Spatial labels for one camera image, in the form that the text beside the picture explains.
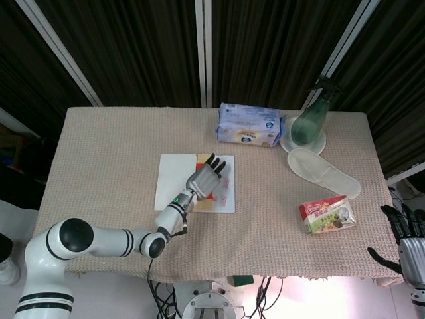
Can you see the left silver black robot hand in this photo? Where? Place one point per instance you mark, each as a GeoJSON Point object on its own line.
{"type": "Point", "coordinates": [206, 181]}

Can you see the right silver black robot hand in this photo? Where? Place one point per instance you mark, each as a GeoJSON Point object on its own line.
{"type": "Point", "coordinates": [411, 257]}

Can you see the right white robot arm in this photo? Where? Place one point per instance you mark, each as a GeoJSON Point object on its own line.
{"type": "Point", "coordinates": [419, 304]}

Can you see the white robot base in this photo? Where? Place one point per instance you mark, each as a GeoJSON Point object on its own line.
{"type": "Point", "coordinates": [209, 300]}

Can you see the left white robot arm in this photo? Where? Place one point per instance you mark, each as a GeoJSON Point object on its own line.
{"type": "Point", "coordinates": [106, 242]}

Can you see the open white notebook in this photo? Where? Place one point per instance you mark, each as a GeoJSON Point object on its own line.
{"type": "Point", "coordinates": [172, 182]}

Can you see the blue tissue pack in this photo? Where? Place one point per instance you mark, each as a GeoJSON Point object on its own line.
{"type": "Point", "coordinates": [249, 124]}

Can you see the beige waffle tablecloth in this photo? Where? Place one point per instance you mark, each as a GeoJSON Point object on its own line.
{"type": "Point", "coordinates": [249, 246]}

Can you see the red green snack box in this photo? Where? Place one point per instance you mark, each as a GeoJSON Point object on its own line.
{"type": "Point", "coordinates": [327, 216]}

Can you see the green block under table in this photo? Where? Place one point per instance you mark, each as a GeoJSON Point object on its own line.
{"type": "Point", "coordinates": [243, 281]}

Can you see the white disposable slipper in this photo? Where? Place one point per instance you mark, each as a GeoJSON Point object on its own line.
{"type": "Point", "coordinates": [318, 171]}

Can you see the green spray bottle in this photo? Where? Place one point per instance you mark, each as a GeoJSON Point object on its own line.
{"type": "Point", "coordinates": [308, 126]}

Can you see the white round plate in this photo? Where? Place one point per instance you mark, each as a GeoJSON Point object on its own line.
{"type": "Point", "coordinates": [319, 143]}

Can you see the dark pleated curtain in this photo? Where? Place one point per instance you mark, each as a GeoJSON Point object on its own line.
{"type": "Point", "coordinates": [133, 50]}
{"type": "Point", "coordinates": [272, 50]}

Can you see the white partition post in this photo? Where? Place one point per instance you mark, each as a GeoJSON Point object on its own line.
{"type": "Point", "coordinates": [203, 50]}
{"type": "Point", "coordinates": [342, 50]}
{"type": "Point", "coordinates": [59, 50]}

